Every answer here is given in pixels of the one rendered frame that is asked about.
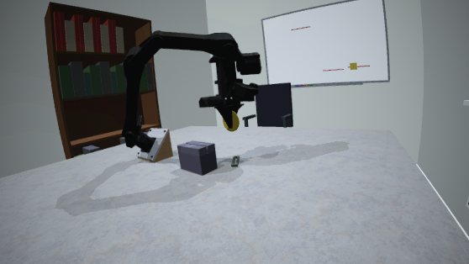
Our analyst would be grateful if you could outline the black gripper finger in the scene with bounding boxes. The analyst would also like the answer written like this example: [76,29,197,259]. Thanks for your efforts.
[232,103,244,114]
[214,105,235,129]

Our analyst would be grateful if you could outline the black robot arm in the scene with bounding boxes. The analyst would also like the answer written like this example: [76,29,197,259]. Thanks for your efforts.
[122,30,262,152]

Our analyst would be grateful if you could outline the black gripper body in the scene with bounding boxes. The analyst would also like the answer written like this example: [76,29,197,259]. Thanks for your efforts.
[199,75,255,108]

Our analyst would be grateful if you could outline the gold coin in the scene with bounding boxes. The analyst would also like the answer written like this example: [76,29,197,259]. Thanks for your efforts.
[223,111,240,132]

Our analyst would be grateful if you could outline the dark green slotted holder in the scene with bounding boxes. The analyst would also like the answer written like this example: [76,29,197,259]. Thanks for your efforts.
[231,156,240,167]

